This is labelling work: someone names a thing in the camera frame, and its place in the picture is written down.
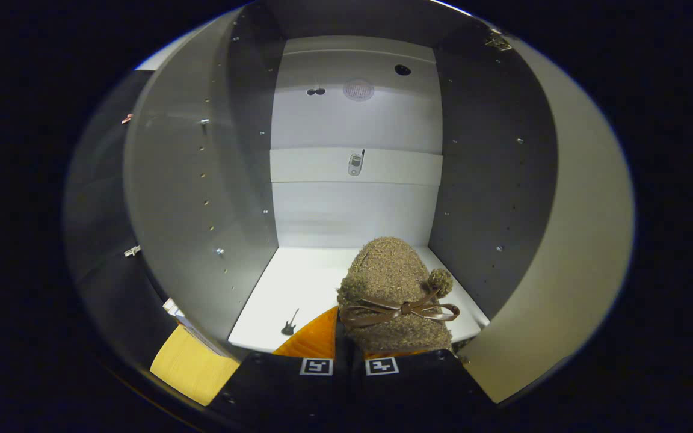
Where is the beige shoe cabinet door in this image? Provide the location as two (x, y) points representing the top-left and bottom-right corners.
(458, 33), (636, 405)

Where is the brown fuzzy shoe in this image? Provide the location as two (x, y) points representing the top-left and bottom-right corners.
(336, 236), (461, 355)

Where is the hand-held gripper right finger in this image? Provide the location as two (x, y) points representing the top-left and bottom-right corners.
(350, 349), (496, 430)

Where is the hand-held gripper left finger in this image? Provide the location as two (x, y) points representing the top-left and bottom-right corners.
(209, 306), (352, 429)

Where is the grey shoe cabinet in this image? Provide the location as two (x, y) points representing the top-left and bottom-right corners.
(123, 0), (561, 355)

